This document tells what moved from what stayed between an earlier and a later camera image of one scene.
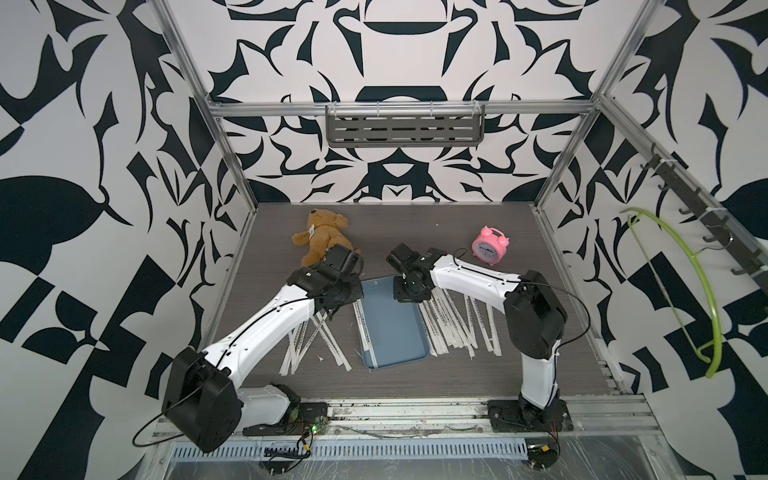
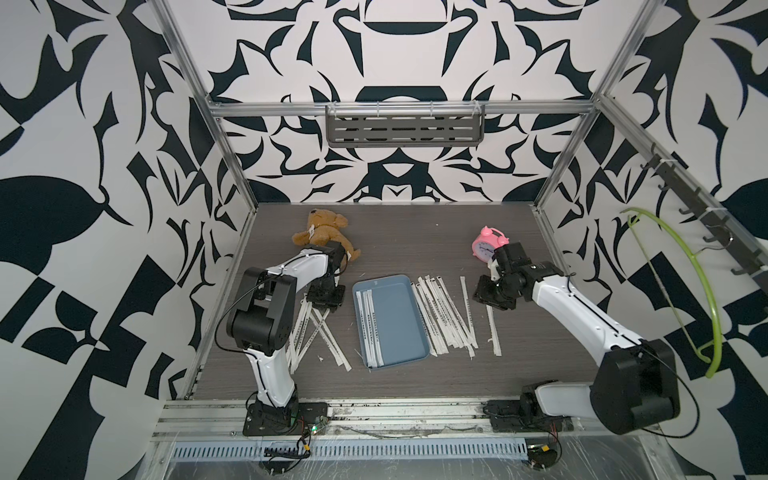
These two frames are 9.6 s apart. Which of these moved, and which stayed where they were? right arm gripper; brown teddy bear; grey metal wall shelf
Moved: right arm gripper
Stayed: brown teddy bear; grey metal wall shelf
